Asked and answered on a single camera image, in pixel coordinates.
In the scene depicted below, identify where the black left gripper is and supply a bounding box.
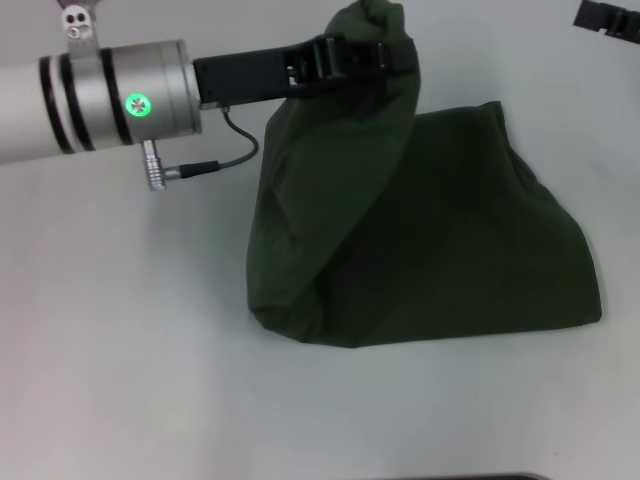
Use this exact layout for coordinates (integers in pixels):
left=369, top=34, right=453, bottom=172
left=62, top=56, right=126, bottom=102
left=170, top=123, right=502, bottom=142
left=192, top=32, right=417, bottom=112

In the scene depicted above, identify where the dark green printed t-shirt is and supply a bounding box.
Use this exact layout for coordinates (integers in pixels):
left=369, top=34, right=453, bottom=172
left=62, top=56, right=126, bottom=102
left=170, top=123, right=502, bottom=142
left=247, top=0, right=604, bottom=350

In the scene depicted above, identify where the left gripper cable with plug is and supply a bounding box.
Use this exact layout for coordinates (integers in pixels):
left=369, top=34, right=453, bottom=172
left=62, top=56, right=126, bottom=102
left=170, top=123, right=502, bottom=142
left=142, top=104, right=261, bottom=192

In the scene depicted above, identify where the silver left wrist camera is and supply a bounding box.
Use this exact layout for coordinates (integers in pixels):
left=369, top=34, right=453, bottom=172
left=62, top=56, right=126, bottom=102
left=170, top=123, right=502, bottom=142
left=55, top=0, right=104, bottom=57

